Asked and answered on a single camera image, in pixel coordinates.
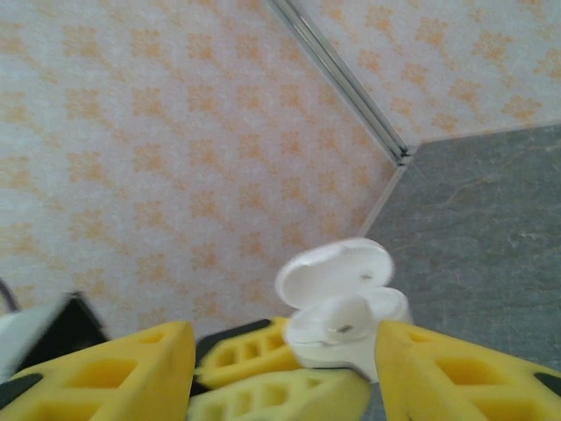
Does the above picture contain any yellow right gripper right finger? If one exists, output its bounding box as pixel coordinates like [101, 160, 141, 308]
[375, 318, 561, 421]

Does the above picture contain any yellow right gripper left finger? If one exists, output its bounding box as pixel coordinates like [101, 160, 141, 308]
[0, 320, 196, 421]

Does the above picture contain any white wireless earbud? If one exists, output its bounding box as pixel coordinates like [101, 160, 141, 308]
[306, 294, 374, 348]

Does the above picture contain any white earbud charging case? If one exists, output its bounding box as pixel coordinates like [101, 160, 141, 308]
[273, 236, 416, 383]

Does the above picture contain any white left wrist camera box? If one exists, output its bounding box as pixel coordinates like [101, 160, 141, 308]
[0, 302, 67, 382]

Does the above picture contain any aluminium corner post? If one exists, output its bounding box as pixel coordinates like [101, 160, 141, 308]
[266, 0, 413, 167]

